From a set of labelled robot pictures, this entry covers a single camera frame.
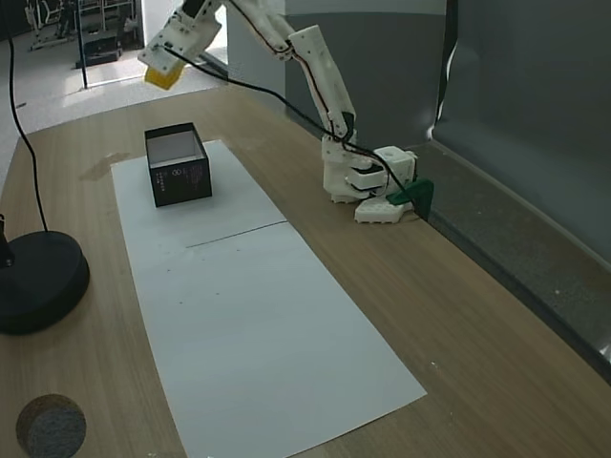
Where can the dark open cardboard box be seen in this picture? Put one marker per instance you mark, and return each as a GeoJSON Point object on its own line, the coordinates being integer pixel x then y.
{"type": "Point", "coordinates": [181, 183]}

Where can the yellow square block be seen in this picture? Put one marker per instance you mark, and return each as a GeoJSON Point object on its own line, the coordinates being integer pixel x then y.
{"type": "Point", "coordinates": [164, 78]}

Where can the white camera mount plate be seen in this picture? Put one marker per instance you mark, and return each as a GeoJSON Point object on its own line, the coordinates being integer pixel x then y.
{"type": "Point", "coordinates": [183, 38]}

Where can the green table clamp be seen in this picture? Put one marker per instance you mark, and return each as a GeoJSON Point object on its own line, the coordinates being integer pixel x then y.
{"type": "Point", "coordinates": [420, 191]}

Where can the black round camera stand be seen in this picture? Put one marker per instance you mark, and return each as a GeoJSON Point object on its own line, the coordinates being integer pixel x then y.
{"type": "Point", "coordinates": [38, 281]}

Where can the grey desk partition panel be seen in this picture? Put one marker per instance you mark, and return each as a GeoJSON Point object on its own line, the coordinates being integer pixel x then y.
{"type": "Point", "coordinates": [525, 119]}

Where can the white paper sheet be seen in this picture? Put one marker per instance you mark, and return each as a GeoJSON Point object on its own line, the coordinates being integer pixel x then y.
{"type": "Point", "coordinates": [262, 334]}
{"type": "Point", "coordinates": [143, 214]}

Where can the black equipment case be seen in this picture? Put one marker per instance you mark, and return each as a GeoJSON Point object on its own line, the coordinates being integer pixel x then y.
{"type": "Point", "coordinates": [102, 47]}

